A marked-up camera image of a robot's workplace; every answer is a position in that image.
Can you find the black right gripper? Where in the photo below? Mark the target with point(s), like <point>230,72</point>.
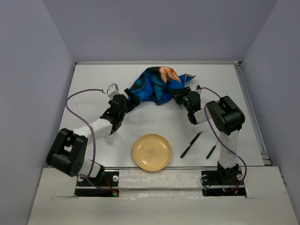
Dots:
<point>180,92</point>

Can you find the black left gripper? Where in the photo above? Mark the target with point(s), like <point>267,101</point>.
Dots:
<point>133,101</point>

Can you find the blue cartoon placemat cloth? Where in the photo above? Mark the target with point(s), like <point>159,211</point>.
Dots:
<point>155,84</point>

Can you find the clear plastic cup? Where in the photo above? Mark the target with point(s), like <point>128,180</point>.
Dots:
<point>112,138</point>

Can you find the yellow plate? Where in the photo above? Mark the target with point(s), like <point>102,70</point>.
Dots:
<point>152,152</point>

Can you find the gold knife dark handle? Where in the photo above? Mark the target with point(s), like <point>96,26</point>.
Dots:
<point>190,144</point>

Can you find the gold fork dark handle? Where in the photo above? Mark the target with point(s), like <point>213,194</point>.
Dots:
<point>211,151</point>

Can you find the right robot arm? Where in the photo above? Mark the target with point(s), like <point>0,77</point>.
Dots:
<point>225,119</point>

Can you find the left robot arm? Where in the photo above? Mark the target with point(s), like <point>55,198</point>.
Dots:
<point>73,152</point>

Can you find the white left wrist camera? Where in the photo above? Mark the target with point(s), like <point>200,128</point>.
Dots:
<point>112,90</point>

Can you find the aluminium table edge rail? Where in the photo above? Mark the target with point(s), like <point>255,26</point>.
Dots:
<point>235,63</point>

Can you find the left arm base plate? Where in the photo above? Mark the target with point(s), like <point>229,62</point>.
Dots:
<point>107,187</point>

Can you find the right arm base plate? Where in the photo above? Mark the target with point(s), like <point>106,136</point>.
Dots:
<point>212,186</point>

